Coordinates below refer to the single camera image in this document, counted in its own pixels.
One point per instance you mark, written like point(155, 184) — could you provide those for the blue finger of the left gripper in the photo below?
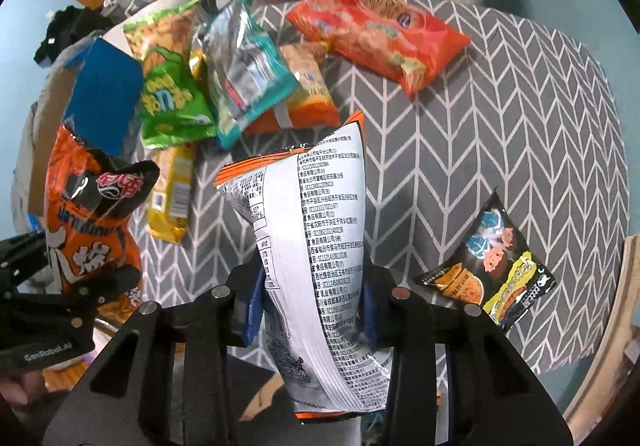
point(97, 290)
point(22, 257)

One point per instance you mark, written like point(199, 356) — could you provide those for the grey chevron table cloth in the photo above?
point(525, 112)

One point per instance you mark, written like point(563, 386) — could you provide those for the red cracker snack bag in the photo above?
point(391, 37)

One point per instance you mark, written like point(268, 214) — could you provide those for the small orange noodle snack pack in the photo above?
point(311, 104)

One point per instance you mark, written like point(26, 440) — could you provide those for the orange black chip bag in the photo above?
point(89, 199)

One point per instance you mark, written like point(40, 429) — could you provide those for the person left hand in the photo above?
point(25, 389)

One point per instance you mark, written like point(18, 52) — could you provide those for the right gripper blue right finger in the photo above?
point(369, 309)

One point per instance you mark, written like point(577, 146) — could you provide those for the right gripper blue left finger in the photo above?
point(254, 306)

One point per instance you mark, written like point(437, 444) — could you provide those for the black clothes pile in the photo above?
point(67, 27)

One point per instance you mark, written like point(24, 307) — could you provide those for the blue cardboard box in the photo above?
point(104, 100)

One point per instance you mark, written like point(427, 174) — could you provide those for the teal silver snack bag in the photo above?
point(246, 74)

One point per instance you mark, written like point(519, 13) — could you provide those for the yellow biscuit bar pack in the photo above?
point(167, 213)

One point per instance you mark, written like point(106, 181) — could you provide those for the green peanut snack bag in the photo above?
point(174, 109)

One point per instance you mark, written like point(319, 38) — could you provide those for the white orange snack bag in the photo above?
point(307, 207)

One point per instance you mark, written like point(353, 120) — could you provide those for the small black cartoon snack pack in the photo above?
point(493, 268)

